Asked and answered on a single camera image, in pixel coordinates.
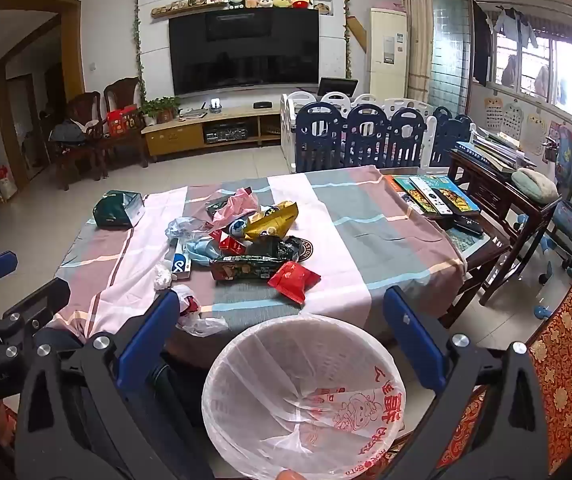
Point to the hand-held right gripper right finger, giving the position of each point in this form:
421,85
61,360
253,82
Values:
413,345

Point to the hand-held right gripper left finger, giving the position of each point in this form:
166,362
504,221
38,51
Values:
148,332

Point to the white plastic bag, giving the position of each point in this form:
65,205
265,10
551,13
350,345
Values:
201,322

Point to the white tissue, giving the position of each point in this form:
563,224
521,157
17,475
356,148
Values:
162,277

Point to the white blue toothpaste box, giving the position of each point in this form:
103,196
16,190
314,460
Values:
181,264

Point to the light blue plastic bag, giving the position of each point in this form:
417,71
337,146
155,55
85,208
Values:
201,249

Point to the clear plastic bag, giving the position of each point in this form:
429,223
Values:
182,228

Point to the green snack packet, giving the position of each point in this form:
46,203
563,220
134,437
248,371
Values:
243,267

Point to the red cardboard box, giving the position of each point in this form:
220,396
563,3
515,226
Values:
231,245

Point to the white bag-lined trash bin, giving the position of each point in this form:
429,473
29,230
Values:
286,360

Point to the red foil packet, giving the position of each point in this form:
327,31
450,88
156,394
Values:
293,280

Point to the pink plastic bag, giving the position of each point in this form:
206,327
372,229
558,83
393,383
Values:
241,199

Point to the gold snack bag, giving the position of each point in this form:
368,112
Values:
272,221

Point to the person's right hand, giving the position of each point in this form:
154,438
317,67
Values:
293,475

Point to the red white bag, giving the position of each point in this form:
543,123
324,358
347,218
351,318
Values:
6,182

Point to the plaid tablecloth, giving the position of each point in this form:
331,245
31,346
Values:
365,240

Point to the dark green tissue box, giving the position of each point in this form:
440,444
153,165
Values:
116,208

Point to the small blue toy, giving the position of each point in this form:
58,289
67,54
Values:
540,311

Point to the long white remote control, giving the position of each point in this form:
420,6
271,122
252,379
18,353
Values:
424,192

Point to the black bag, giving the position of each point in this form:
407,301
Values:
68,131

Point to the pile of colourful picture books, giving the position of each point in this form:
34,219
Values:
458,197

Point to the dark wooden armchair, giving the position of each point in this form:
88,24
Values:
123,92
86,110

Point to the red gift box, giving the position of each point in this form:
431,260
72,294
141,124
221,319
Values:
122,121

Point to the wooden TV cabinet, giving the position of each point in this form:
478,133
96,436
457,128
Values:
176,135

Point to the grey green cushion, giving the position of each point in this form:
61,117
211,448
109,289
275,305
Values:
533,185

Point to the stack of books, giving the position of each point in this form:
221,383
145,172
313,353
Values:
495,150

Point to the black audio amplifier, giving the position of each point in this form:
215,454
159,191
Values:
225,132

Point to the blue white playpen fence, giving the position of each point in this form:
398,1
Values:
365,130

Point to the potted green plant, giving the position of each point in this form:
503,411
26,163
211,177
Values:
161,107

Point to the small white gadget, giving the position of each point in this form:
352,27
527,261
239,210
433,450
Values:
214,106

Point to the black router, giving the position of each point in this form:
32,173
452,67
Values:
263,104

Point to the black monitor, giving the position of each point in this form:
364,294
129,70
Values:
337,86

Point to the ivy garland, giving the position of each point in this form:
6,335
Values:
140,35
346,15

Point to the cream standing air conditioner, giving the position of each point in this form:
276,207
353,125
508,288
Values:
388,67

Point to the flat screen television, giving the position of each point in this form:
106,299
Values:
243,52

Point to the dark hanging garment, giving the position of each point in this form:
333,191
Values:
483,45

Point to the beige curtain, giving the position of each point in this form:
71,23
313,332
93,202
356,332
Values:
420,35

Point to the window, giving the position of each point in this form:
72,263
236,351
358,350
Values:
565,65

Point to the hanging light clothes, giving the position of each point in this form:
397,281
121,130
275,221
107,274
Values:
515,27

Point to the white plush toy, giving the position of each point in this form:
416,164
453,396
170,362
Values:
266,1

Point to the yellow plush toy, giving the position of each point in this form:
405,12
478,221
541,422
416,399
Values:
282,1

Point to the red plush toy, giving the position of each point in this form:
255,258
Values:
300,3

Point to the wall poster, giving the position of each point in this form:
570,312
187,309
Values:
494,115
513,121
535,132

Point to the wooden wall shelf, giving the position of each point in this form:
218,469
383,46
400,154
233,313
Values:
188,9

